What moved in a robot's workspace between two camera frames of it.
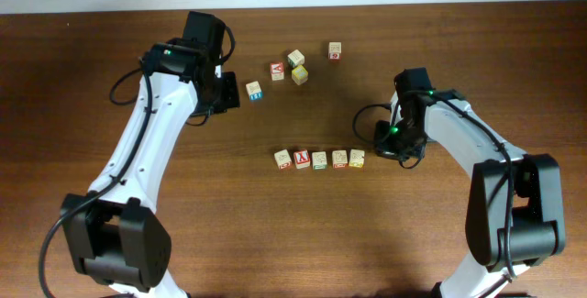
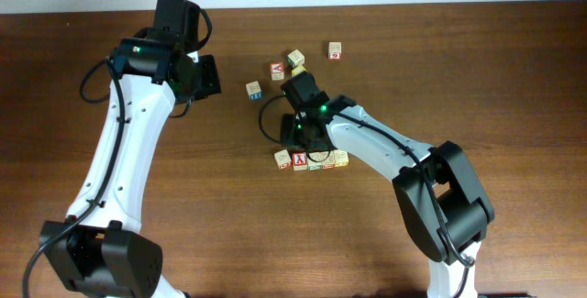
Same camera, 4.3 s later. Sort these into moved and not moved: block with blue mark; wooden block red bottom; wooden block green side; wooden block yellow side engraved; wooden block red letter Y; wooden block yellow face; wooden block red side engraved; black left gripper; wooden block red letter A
Moved: black left gripper; wooden block yellow side engraved; wooden block red side engraved
Not moved: wooden block red bottom; wooden block green side; block with blue mark; wooden block red letter A; wooden block yellow face; wooden block red letter Y
